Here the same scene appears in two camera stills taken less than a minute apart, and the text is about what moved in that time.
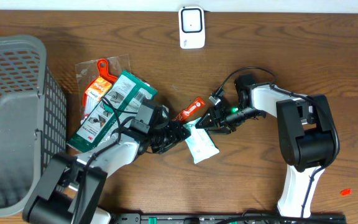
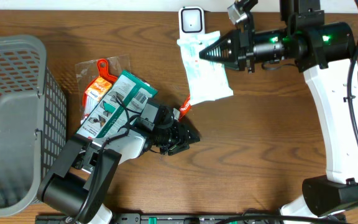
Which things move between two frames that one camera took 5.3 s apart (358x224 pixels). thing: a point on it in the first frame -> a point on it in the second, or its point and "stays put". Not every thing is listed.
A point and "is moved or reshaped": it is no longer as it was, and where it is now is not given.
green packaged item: (114, 114) stays put
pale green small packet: (201, 145) -> (207, 79)
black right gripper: (224, 117) -> (247, 50)
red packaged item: (94, 79) stays put
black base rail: (137, 218) stays put
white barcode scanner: (191, 27) stays put
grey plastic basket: (23, 121) stays put
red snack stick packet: (189, 110) is moved or reshaped
